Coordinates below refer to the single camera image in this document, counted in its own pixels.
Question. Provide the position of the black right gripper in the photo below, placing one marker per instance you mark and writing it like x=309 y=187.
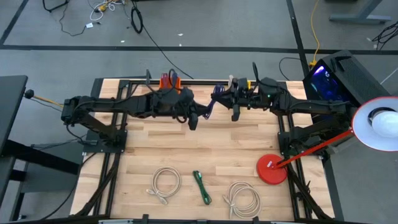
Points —
x=245 y=99

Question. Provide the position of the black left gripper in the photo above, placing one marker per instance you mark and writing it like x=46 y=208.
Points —
x=186 y=102

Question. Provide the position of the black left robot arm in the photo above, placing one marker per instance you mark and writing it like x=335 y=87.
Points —
x=109 y=105

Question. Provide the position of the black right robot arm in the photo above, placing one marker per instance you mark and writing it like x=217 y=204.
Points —
x=311 y=105

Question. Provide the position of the orange plastic basket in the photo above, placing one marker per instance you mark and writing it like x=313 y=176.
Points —
x=178 y=87

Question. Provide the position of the red desk lamp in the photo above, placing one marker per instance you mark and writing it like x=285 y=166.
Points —
x=270 y=171

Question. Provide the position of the black computer tower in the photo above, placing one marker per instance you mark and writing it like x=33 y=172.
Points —
x=351 y=74

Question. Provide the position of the grey desk base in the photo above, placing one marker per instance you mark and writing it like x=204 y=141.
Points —
x=357 y=18

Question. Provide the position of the wooden stick with black knob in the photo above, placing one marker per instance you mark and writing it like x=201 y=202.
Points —
x=29 y=94

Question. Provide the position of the black desk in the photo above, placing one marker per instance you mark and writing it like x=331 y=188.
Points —
x=12 y=102

